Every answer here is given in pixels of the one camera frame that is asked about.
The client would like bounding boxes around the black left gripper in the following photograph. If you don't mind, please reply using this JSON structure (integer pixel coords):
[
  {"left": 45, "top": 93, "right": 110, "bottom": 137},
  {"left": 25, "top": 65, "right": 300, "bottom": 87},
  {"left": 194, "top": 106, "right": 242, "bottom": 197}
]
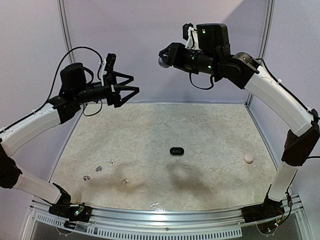
[{"left": 73, "top": 70, "right": 139, "bottom": 107}]

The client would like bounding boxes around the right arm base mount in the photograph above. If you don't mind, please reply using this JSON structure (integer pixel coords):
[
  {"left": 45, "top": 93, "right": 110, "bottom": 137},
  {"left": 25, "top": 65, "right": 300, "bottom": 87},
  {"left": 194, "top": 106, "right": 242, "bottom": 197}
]
[{"left": 240, "top": 198, "right": 285, "bottom": 223}]

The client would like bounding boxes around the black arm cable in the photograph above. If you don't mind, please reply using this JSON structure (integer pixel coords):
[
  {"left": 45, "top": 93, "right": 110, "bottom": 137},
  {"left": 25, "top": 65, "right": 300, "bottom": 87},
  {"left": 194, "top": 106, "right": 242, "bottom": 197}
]
[
  {"left": 188, "top": 57, "right": 320, "bottom": 161},
  {"left": 0, "top": 46, "right": 105, "bottom": 135}
]

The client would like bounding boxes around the aluminium corner post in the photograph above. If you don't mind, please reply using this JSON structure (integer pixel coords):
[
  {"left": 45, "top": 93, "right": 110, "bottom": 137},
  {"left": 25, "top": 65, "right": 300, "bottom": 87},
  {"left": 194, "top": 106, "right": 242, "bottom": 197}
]
[
  {"left": 57, "top": 0, "right": 73, "bottom": 52},
  {"left": 246, "top": 0, "right": 275, "bottom": 107}
]

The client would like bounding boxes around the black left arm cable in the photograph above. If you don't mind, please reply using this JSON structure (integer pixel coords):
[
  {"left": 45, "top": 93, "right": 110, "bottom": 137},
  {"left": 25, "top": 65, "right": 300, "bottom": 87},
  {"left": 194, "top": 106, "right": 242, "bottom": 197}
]
[{"left": 0, "top": 46, "right": 105, "bottom": 135}]

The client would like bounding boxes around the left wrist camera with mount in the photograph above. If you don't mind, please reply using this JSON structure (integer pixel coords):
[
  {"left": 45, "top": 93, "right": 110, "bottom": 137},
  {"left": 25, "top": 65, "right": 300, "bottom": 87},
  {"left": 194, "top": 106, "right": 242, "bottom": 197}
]
[{"left": 97, "top": 53, "right": 117, "bottom": 87}]

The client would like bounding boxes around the perforated white front panel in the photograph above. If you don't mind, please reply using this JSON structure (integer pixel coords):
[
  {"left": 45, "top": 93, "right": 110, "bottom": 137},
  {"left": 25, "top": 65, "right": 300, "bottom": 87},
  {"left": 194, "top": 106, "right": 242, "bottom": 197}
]
[{"left": 29, "top": 213, "right": 243, "bottom": 240}]

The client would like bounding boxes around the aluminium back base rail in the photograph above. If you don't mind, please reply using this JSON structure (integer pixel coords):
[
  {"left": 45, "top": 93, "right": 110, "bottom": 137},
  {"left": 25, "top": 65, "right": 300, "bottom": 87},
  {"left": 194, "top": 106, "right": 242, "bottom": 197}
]
[{"left": 126, "top": 100, "right": 246, "bottom": 105}]

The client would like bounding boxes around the purple silver earbud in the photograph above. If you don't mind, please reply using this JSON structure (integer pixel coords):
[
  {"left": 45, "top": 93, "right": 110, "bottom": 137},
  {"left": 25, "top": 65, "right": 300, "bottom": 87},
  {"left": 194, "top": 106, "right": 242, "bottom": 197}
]
[
  {"left": 95, "top": 166, "right": 102, "bottom": 172},
  {"left": 83, "top": 175, "right": 91, "bottom": 181}
]

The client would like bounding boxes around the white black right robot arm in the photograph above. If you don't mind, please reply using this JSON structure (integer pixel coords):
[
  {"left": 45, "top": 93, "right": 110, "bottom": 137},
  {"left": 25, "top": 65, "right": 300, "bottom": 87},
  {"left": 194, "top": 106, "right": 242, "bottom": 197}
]
[{"left": 158, "top": 23, "right": 320, "bottom": 218}]

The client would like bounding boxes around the aluminium left corner post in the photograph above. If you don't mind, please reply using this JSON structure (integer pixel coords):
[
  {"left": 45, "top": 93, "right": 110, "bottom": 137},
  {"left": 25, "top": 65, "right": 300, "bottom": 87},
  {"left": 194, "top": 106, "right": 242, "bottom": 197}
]
[{"left": 57, "top": 0, "right": 73, "bottom": 52}]

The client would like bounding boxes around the blue-grey oval charging case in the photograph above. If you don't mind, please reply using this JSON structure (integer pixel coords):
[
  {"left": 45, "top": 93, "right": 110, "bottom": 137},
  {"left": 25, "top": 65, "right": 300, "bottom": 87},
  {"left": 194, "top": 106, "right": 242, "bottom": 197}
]
[{"left": 158, "top": 57, "right": 170, "bottom": 69}]

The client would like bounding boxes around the black earbud charging case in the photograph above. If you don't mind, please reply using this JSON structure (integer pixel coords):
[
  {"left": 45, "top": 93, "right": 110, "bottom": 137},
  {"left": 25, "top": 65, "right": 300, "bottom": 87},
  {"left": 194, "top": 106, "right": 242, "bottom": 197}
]
[{"left": 169, "top": 147, "right": 185, "bottom": 156}]

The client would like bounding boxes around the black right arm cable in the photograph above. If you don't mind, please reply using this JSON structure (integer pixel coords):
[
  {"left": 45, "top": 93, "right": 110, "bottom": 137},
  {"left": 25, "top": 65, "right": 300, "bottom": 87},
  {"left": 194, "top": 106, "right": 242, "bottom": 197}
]
[{"left": 188, "top": 57, "right": 320, "bottom": 161}]

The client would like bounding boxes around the aluminium front rail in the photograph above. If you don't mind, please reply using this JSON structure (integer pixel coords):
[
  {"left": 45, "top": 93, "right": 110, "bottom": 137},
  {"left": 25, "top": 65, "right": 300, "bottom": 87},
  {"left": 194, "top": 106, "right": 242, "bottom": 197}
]
[{"left": 22, "top": 194, "right": 312, "bottom": 240}]

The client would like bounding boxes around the aluminium right corner post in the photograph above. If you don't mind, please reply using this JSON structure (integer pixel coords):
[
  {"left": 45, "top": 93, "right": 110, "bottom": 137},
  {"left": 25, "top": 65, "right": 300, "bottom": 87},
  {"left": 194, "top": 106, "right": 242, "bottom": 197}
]
[{"left": 246, "top": 0, "right": 275, "bottom": 107}]

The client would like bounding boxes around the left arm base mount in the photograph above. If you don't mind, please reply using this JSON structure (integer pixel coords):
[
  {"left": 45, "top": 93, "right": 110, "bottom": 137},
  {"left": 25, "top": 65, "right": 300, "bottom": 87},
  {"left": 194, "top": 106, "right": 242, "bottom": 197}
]
[{"left": 48, "top": 202, "right": 93, "bottom": 223}]

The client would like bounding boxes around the pink round charging case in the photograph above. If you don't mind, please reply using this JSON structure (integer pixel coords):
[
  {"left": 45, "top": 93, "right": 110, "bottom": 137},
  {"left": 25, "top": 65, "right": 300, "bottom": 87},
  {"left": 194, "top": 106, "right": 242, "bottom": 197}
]
[{"left": 243, "top": 153, "right": 254, "bottom": 164}]

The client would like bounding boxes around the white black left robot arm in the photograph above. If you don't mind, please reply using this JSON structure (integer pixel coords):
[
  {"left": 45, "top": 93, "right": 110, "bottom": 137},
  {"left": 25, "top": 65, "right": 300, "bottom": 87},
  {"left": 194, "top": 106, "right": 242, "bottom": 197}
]
[{"left": 0, "top": 62, "right": 140, "bottom": 217}]

